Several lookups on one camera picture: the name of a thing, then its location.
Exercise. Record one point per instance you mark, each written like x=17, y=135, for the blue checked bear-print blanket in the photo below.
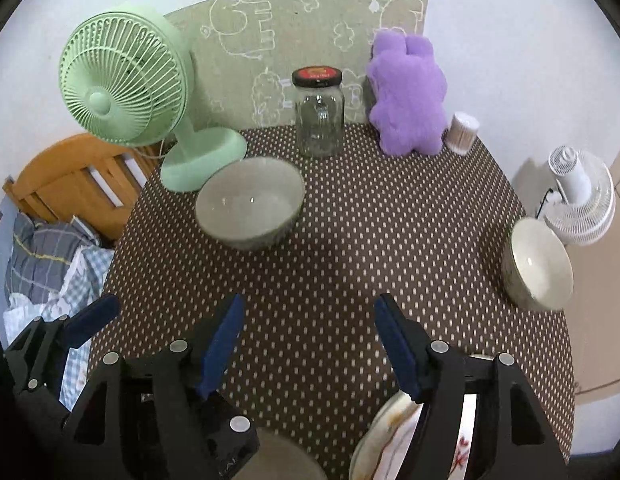
x=90, y=270

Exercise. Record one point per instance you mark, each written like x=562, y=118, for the round yellow floral plate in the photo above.
x=360, y=455

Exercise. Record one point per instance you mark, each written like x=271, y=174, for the glass jar with dark lid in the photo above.
x=320, y=120

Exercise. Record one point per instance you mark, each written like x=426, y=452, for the green table fan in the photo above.
x=115, y=85

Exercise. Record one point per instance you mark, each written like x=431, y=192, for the scalloped yellow floral plate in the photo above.
x=394, y=425

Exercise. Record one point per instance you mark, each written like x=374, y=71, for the grey plaid pillow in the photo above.
x=40, y=250

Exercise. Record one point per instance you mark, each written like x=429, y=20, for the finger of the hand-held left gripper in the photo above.
x=95, y=317
x=232, y=442

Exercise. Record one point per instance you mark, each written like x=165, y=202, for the small white red-print plate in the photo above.
x=467, y=440

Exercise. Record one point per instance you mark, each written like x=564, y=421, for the white fan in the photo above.
x=584, y=200

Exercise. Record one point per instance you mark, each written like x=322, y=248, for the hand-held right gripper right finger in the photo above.
x=399, y=350

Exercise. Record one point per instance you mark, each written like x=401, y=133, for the cotton swab container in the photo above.
x=462, y=132

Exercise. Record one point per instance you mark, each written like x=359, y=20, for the brown polka dot tablecloth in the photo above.
x=365, y=240

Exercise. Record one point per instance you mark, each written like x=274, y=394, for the green cartoon wall poster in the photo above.
x=290, y=30

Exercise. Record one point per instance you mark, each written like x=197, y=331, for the beige grey bowl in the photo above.
x=537, y=265

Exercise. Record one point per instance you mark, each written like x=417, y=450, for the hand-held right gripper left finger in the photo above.
x=220, y=345

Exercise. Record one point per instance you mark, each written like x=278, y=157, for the grey bowl with blue pattern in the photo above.
x=290, y=460

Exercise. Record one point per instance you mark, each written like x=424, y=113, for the wooden headboard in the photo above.
x=55, y=175

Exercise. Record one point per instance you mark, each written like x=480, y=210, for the purple plush toy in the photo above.
x=409, y=95

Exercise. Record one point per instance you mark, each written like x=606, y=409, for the grey-green bowl with leaf pattern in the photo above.
x=250, y=200

